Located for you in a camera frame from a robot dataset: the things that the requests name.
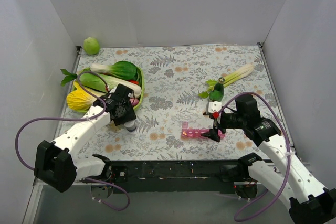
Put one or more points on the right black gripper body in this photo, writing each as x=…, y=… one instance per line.
x=215, y=123

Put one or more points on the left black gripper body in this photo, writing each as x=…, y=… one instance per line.
x=126, y=116

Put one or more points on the white pill bottle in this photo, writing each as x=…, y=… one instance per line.
x=130, y=126

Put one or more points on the pink weekly pill organizer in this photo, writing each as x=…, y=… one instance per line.
x=188, y=132

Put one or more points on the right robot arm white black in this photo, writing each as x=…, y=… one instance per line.
x=307, y=199

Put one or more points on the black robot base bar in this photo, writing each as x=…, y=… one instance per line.
x=223, y=176

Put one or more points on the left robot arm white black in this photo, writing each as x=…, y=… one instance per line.
x=56, y=162

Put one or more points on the purple onion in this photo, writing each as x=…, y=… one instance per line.
x=134, y=102

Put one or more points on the green glass bottle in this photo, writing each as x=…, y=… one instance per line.
x=216, y=95

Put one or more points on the red chili pepper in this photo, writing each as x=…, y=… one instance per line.
x=134, y=82

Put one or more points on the bok choy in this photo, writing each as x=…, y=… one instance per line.
x=122, y=69

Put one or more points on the green napa cabbage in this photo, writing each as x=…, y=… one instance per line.
x=103, y=83

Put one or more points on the green plastic tray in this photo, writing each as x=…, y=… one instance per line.
x=139, y=79

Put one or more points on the yellow napa cabbage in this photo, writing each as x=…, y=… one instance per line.
x=79, y=100

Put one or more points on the celery stalk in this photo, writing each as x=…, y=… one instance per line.
x=242, y=72

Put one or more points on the floral table mat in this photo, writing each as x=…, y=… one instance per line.
x=173, y=78

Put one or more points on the round green cabbage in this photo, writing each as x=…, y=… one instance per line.
x=91, y=46

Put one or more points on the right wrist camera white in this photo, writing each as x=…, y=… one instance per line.
x=213, y=107

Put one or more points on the aluminium frame rail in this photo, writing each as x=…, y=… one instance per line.
x=46, y=205

